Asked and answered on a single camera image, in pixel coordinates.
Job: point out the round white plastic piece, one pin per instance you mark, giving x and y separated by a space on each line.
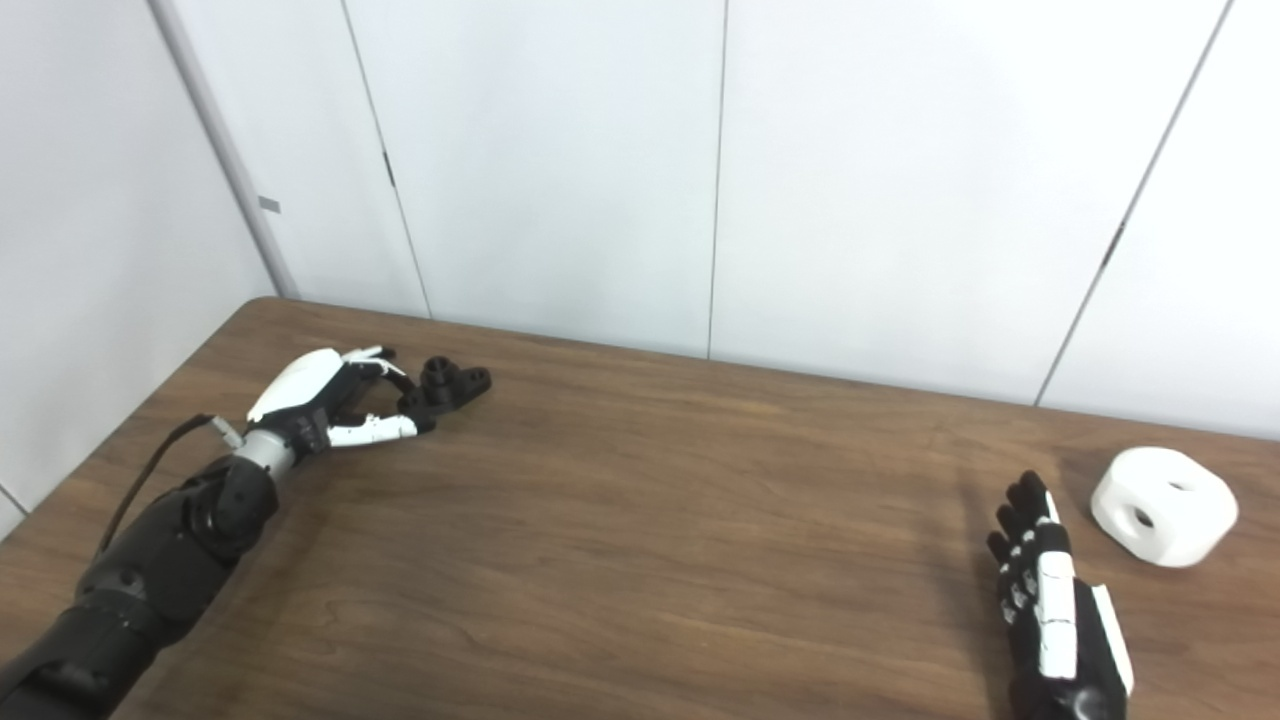
1185 520

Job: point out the grey wall corner trim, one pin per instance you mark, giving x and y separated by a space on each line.
225 150

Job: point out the black flanged holder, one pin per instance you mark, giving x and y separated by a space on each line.
450 385

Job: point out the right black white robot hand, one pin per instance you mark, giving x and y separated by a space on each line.
1090 660

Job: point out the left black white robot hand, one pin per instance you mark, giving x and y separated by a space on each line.
300 385

